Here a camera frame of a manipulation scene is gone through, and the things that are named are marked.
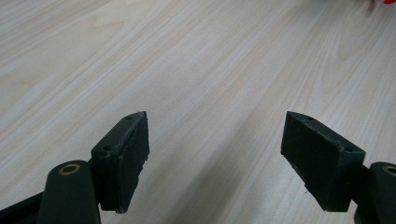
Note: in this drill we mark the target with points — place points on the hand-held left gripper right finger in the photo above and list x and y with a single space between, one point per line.
323 165

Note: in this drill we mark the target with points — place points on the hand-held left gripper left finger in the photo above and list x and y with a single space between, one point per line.
120 161

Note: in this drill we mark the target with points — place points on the red object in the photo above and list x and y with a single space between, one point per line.
390 1

